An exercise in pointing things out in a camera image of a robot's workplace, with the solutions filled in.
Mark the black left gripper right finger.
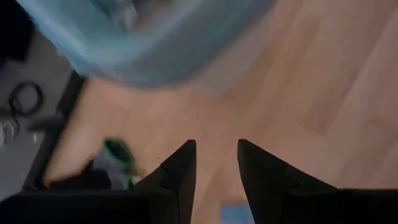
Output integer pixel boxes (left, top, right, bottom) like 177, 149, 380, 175
237, 139, 340, 224

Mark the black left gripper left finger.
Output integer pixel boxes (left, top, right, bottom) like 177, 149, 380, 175
133, 139, 197, 224

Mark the white trash bag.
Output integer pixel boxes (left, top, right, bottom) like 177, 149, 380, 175
219, 200, 254, 224

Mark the light blue trash bag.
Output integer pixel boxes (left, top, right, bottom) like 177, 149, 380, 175
15, 0, 277, 90

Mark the green hose ring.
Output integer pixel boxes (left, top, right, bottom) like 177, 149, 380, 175
101, 138, 138, 190

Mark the black table edge rail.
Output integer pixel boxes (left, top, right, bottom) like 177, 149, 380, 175
23, 70, 86, 190

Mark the black cable coil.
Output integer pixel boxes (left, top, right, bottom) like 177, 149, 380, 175
8, 81, 44, 118

